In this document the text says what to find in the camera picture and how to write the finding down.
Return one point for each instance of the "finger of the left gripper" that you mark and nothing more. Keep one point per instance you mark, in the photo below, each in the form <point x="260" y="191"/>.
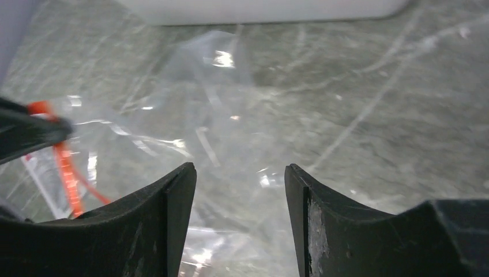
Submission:
<point x="29" y="128"/>

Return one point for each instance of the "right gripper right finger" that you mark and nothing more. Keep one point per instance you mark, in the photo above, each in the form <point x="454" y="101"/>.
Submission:
<point x="335" y="235"/>

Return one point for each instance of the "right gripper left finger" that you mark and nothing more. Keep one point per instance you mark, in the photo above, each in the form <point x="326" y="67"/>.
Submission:
<point x="141" y="234"/>

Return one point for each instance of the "clear zip top bag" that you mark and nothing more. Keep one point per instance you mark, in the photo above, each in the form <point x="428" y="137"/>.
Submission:
<point x="206" y="110"/>

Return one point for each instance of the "white plastic bin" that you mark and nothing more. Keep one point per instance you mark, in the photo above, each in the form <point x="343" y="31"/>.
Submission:
<point x="212" y="12"/>

